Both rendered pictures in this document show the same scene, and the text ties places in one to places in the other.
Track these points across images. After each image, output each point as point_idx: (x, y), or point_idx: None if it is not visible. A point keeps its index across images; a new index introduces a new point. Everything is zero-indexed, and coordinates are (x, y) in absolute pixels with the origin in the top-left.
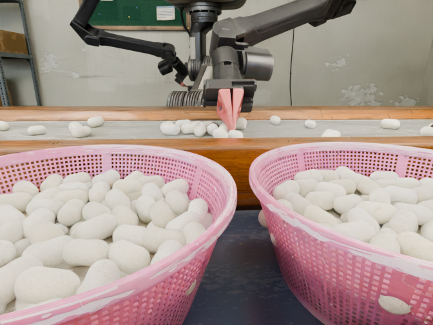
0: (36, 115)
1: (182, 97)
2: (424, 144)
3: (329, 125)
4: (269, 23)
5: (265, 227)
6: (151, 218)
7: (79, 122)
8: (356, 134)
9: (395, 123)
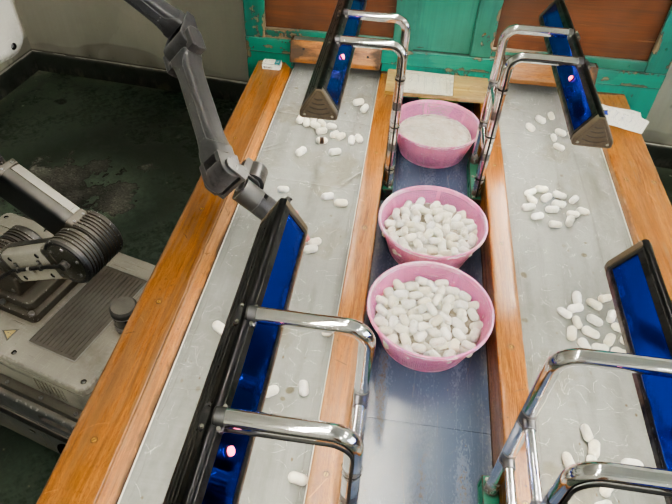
0: (152, 390)
1: (90, 239)
2: (381, 182)
3: (276, 176)
4: (222, 128)
5: None
6: (427, 293)
7: (181, 350)
8: (314, 179)
9: (305, 150)
